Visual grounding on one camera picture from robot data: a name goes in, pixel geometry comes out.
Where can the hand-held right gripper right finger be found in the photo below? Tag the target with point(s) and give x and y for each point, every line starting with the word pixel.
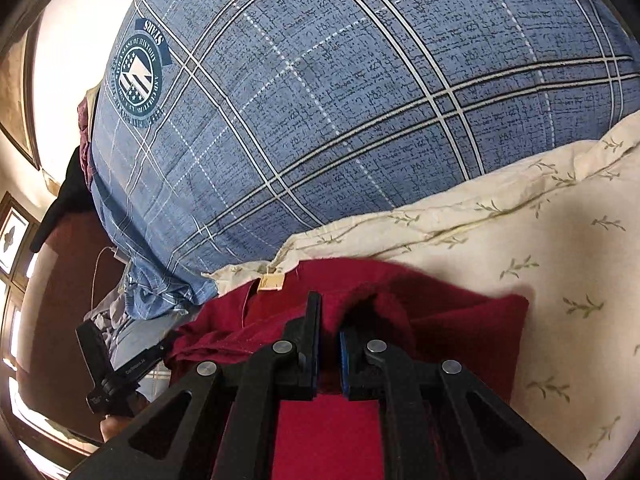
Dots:
pixel 346 365

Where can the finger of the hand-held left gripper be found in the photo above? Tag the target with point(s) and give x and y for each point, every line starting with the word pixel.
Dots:
pixel 92 350

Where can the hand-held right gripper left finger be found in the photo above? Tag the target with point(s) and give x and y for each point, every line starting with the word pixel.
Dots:
pixel 306 355

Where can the red knit garment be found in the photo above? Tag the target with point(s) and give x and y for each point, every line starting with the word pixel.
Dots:
pixel 450 320

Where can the grey crumpled cloth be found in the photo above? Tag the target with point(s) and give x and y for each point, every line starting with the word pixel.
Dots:
pixel 110 320

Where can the grey plaid star print pillow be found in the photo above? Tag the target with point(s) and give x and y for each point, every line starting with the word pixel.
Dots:
pixel 137 340

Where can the brown headboard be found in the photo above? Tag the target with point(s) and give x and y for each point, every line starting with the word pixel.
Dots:
pixel 65 285

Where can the black cloth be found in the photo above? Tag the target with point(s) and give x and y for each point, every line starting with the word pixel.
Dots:
pixel 65 200

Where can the maroon floral cloth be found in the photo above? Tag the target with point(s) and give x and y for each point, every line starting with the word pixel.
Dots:
pixel 86 150

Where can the cream leaf print bedsheet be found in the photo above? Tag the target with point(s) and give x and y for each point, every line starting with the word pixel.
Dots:
pixel 550 240

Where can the blue plaid quilt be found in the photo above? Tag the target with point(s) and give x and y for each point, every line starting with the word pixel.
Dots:
pixel 325 110

